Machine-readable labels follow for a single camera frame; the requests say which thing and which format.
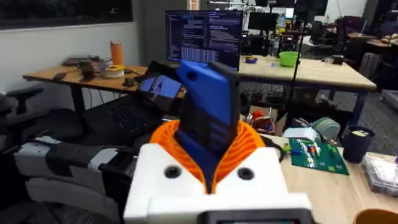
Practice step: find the white orange right gripper right finger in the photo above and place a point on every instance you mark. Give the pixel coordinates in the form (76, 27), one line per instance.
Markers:
(252, 183)

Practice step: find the white orange right gripper left finger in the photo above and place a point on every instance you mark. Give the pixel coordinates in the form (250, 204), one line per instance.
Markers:
(161, 174)

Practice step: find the blue electric screwdriver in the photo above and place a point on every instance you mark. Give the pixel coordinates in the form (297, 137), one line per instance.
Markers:
(211, 99)

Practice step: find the cardboard box with tools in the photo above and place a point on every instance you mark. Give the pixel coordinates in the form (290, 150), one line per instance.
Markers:
(264, 121)

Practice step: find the black laptop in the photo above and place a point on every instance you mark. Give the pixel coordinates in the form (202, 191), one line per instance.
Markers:
(130, 115)

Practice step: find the white flat box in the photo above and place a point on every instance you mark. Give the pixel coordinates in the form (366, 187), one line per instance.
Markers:
(300, 133)

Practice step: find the green board with toy blocks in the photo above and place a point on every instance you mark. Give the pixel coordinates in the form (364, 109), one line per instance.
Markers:
(320, 158)

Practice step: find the grey-green tape roll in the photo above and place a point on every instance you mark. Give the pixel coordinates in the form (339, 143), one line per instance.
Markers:
(327, 128)

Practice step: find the black computer mouse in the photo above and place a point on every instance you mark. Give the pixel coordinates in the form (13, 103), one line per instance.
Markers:
(128, 82)

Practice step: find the dark blue cup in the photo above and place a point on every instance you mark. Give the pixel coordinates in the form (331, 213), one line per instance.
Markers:
(356, 146)

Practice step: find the white and yellow tape roll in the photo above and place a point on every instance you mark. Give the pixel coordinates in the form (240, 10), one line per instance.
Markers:
(112, 72)

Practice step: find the small purple bowl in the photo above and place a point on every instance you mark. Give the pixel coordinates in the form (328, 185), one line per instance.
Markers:
(251, 60)

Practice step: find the dark jar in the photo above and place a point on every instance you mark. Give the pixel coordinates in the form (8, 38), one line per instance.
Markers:
(87, 71)

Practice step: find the orange bottle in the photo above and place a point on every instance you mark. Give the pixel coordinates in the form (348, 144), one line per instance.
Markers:
(117, 53)

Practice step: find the clear plastic box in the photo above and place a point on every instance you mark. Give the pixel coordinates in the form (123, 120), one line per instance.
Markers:
(381, 174)

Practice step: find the green bowl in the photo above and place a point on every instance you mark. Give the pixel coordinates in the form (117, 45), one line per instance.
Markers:
(288, 59)

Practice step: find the wooden desk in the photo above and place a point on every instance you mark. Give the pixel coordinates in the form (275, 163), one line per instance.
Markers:
(71, 77)

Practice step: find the pale wooden table with blue legs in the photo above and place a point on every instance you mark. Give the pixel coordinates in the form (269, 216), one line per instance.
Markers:
(326, 73)

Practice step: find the black tripod stand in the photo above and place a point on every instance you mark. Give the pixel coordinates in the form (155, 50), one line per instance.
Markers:
(299, 56)

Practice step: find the computer monitor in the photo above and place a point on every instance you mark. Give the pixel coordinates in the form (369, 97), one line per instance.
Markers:
(203, 37)

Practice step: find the black office chair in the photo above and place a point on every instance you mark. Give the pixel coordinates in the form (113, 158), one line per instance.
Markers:
(21, 124)

